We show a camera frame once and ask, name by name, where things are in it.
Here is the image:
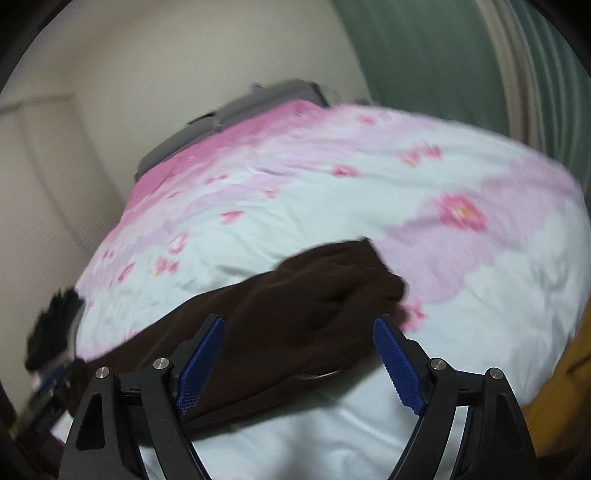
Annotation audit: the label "grey headboard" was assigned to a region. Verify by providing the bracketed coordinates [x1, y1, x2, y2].
[136, 79, 334, 182]

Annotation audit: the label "pink floral bed blanket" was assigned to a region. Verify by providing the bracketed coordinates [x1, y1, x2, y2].
[50, 100, 591, 480]

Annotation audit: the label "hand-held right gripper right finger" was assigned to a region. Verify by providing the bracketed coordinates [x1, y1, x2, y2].
[372, 316, 540, 480]

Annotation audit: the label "yellow cloth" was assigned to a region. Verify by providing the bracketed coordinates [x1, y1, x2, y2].
[522, 318, 591, 457]

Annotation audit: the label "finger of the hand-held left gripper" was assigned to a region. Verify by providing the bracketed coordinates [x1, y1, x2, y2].
[24, 287, 86, 373]

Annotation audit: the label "dark brown pants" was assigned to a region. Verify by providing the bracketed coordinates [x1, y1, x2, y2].
[78, 238, 409, 435]

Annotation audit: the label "green curtain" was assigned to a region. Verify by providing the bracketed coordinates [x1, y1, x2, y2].
[331, 0, 591, 153]

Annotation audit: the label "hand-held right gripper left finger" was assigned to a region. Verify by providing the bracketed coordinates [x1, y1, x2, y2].
[59, 314, 226, 480]

